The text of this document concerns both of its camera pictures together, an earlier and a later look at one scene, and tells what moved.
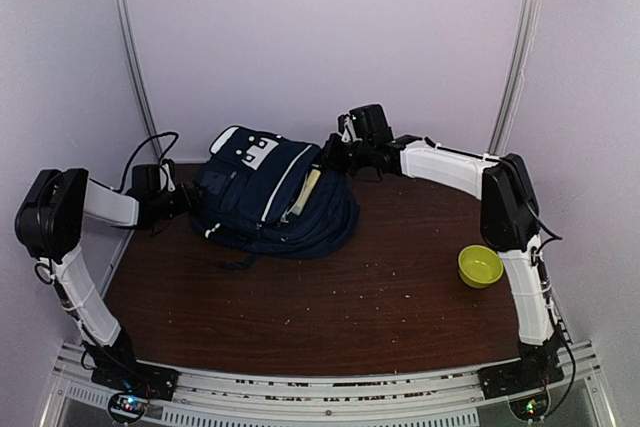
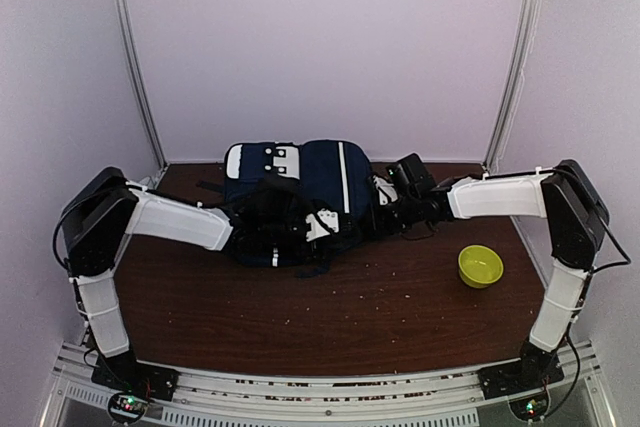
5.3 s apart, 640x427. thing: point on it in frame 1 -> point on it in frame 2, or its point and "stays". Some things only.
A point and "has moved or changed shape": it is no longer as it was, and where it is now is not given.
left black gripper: x=187 y=203 -> x=315 y=253
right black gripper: x=329 y=158 -> x=381 y=226
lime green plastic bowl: x=479 y=266 stays
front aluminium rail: x=435 y=400 stays
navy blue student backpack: x=264 y=194 has moved or changed shape
